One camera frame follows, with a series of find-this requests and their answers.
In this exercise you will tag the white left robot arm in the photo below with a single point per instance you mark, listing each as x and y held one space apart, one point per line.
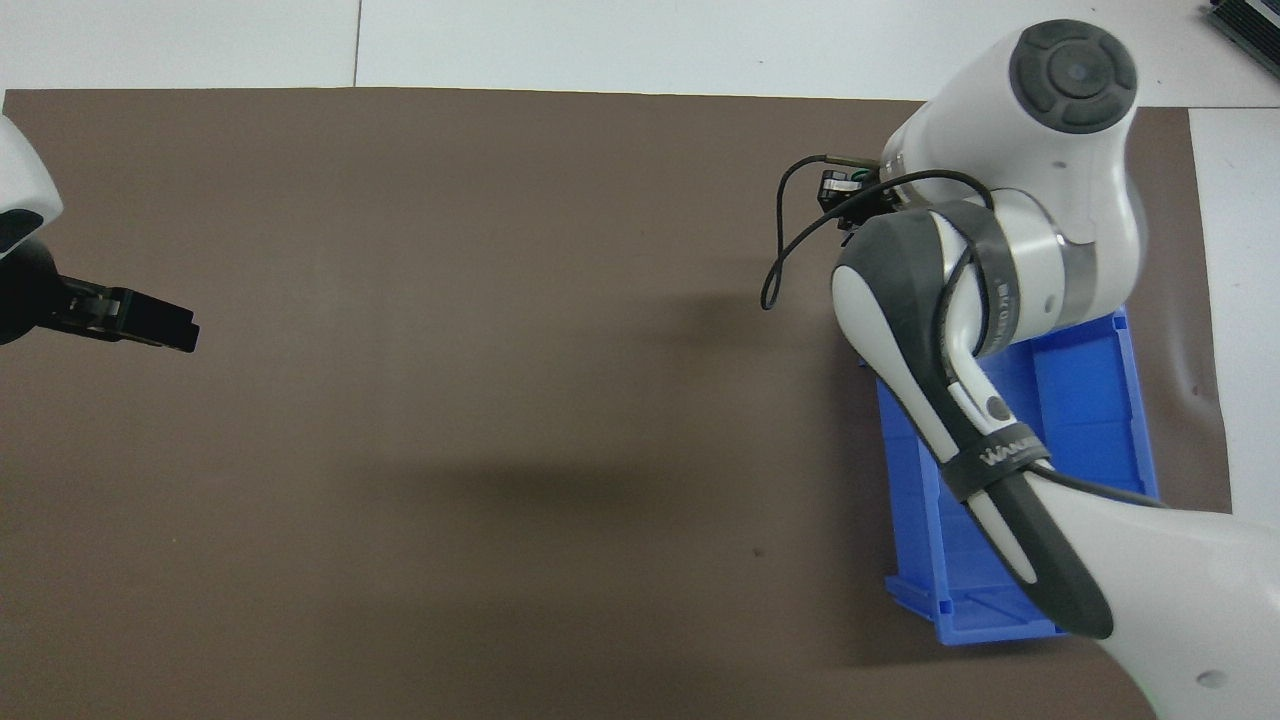
20 170

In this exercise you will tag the dark ribbed device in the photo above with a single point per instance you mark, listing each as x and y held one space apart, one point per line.
1250 25

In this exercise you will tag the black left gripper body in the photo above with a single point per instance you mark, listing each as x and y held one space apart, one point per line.
22 295

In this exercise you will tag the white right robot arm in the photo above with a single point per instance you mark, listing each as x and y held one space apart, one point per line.
1060 180

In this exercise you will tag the brown table mat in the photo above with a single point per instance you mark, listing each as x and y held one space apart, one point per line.
400 300

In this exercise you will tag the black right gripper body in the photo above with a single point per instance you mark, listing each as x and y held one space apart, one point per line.
875 208

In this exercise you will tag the blue plastic storage bin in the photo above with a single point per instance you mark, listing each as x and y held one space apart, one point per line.
1080 400

